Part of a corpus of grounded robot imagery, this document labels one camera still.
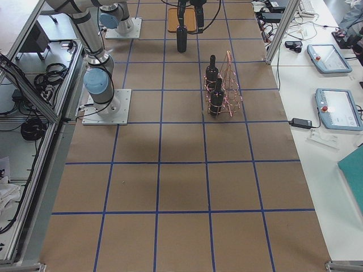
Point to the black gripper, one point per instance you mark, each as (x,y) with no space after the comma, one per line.
(181,5)

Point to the dark wine bottle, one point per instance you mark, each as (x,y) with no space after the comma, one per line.
(216,98)
(211,73)
(181,36)

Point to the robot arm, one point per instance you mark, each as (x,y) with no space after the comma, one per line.
(98,78)
(117,16)

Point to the teach pendant far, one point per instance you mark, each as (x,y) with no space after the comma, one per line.
(328,59)

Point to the teach pendant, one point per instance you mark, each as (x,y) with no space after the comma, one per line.
(337,109)
(328,59)

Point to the black power adapter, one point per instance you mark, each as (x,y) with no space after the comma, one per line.
(300,123)

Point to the teach pendant near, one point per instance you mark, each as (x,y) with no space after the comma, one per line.
(337,109)

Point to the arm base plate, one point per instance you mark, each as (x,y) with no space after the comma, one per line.
(116,112)
(124,28)

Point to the copper wire bottle basket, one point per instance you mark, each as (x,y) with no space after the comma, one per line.
(232,100)

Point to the aluminium frame post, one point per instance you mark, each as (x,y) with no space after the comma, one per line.
(281,29)

